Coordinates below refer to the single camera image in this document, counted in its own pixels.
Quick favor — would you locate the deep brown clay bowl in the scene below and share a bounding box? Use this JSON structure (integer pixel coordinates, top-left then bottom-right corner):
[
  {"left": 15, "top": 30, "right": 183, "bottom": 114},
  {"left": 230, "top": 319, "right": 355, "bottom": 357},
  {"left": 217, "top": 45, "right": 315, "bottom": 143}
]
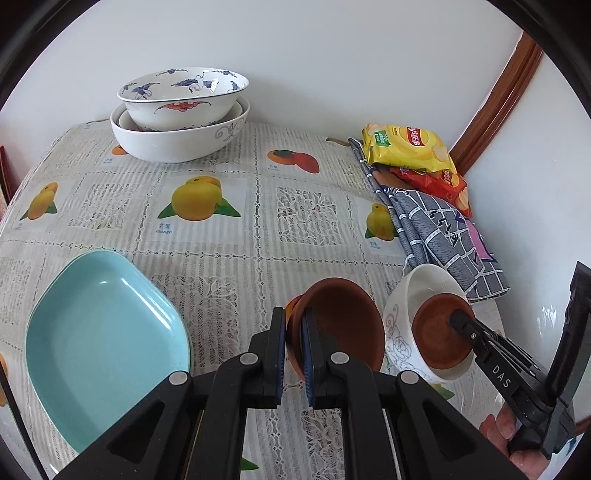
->
[{"left": 285, "top": 278, "right": 385, "bottom": 381}]

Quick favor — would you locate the dark red framed board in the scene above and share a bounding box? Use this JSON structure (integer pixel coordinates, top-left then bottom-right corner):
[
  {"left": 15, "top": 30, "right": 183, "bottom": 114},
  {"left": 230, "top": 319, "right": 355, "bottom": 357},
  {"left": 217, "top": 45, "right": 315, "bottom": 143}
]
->
[{"left": 0, "top": 145, "right": 12, "bottom": 208}]

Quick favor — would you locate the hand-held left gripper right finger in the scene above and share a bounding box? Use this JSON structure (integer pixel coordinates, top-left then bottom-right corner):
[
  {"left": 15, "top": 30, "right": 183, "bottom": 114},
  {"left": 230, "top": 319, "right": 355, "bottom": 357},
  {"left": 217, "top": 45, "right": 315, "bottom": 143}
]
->
[{"left": 301, "top": 307, "right": 529, "bottom": 480}]

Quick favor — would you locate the person's right hand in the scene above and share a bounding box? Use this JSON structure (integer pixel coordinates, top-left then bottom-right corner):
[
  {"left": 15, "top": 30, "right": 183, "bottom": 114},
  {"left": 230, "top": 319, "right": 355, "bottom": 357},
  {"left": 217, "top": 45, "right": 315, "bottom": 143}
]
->
[{"left": 479, "top": 401, "right": 559, "bottom": 480}]

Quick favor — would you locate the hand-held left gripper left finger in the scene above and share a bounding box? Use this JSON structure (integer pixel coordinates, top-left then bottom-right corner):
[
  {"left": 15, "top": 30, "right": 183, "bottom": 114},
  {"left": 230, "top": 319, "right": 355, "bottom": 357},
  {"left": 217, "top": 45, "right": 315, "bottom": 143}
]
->
[{"left": 53, "top": 307, "right": 287, "bottom": 480}]

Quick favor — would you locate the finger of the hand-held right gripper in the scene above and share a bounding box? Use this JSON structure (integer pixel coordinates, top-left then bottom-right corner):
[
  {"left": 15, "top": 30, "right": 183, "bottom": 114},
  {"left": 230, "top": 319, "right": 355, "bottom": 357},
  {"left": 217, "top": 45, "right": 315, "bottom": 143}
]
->
[
  {"left": 478, "top": 319, "right": 544, "bottom": 377},
  {"left": 449, "top": 310, "right": 555, "bottom": 431}
]

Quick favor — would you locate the yellow chip bag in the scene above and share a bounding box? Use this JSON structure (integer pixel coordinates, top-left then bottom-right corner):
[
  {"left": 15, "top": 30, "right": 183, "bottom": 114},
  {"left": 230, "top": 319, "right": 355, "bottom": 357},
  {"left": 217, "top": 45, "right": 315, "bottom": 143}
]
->
[{"left": 361, "top": 124, "right": 455, "bottom": 174}]

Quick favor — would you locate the white floral-print bowl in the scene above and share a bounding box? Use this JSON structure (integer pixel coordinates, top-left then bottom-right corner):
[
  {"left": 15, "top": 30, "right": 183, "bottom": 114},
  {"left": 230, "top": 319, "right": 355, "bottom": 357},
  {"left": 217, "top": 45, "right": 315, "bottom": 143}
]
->
[{"left": 382, "top": 264, "right": 476, "bottom": 385}]

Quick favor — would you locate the red chip bag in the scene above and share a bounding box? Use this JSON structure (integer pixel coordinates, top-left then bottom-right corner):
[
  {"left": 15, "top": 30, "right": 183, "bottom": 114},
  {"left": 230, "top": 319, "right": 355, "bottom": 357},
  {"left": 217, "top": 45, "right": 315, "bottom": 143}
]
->
[{"left": 390, "top": 166, "right": 474, "bottom": 220}]

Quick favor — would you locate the bird-painted white bowl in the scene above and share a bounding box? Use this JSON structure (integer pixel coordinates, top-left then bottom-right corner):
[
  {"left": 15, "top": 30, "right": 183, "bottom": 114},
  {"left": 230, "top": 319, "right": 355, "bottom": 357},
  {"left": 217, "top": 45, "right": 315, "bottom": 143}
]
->
[{"left": 116, "top": 67, "right": 250, "bottom": 132}]

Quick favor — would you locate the shallow brown clay saucer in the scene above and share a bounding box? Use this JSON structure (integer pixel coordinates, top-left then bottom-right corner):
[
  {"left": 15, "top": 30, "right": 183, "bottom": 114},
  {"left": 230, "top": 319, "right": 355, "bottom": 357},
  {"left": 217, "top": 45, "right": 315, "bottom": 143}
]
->
[{"left": 411, "top": 294, "right": 476, "bottom": 371}]

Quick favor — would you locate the green plastic plate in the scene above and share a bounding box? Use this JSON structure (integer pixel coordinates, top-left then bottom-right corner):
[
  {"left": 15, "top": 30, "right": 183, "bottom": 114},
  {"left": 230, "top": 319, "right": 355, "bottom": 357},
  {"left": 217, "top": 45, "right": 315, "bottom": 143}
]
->
[{"left": 131, "top": 265, "right": 193, "bottom": 376}]

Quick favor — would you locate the brown wooden door frame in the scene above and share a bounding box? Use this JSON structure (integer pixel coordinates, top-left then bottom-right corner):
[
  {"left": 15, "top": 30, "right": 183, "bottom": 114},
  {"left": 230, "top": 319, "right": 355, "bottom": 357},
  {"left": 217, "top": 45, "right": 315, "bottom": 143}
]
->
[{"left": 448, "top": 32, "right": 543, "bottom": 176}]

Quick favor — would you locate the grey checked cloth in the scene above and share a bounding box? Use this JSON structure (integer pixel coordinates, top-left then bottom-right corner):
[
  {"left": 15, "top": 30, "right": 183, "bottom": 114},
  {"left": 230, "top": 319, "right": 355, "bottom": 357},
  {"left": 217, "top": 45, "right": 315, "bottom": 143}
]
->
[{"left": 348, "top": 137, "right": 511, "bottom": 303}]

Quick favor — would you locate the large white bowl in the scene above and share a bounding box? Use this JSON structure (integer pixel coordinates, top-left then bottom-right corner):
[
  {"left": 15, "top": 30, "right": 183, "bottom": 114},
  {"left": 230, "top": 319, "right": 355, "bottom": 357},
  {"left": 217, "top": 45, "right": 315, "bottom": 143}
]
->
[{"left": 110, "top": 98, "right": 251, "bottom": 163}]

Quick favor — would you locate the blue plastic plate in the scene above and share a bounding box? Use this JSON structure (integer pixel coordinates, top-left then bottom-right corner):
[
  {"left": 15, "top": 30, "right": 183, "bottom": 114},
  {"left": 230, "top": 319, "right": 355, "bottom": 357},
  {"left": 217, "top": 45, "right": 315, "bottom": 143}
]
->
[{"left": 25, "top": 250, "right": 191, "bottom": 455}]

